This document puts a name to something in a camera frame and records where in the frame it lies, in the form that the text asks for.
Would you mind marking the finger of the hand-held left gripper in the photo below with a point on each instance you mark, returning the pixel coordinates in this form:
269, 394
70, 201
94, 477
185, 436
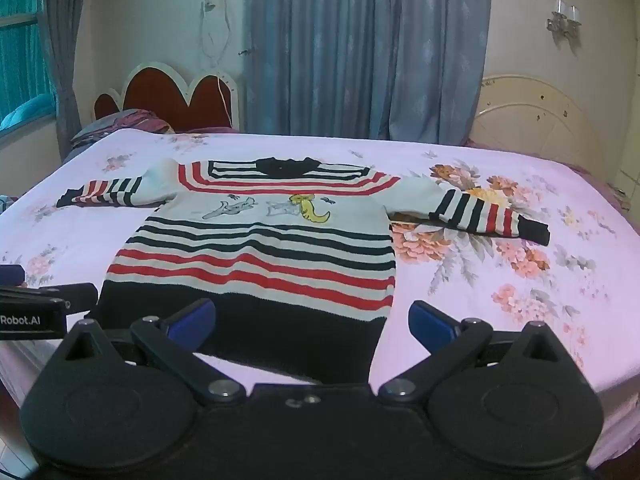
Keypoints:
75, 294
11, 275

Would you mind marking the striped knit sweater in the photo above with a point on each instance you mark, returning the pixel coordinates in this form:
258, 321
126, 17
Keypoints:
260, 260

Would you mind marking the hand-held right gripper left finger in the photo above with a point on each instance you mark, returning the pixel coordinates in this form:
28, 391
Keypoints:
192, 319

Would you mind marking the red scalloped headboard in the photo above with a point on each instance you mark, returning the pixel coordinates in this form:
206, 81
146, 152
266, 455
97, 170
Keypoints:
150, 95

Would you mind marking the wide blue grey curtain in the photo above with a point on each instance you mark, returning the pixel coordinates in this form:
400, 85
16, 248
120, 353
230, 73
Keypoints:
350, 50

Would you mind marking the narrow grey curtain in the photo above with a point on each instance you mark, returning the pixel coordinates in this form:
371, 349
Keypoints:
62, 60

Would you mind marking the cream curved headboard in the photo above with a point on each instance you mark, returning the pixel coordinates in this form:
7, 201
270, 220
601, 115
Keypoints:
540, 125

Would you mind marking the crystal wall lamp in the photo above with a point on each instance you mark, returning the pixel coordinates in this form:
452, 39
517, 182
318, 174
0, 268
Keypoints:
564, 20

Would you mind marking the window with teal glass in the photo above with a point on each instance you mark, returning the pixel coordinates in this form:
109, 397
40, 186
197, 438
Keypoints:
22, 60

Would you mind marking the pile of dark bedding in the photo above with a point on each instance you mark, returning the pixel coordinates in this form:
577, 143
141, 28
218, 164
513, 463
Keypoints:
120, 122

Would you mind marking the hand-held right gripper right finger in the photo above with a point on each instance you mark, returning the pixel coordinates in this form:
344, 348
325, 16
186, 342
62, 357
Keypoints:
432, 324

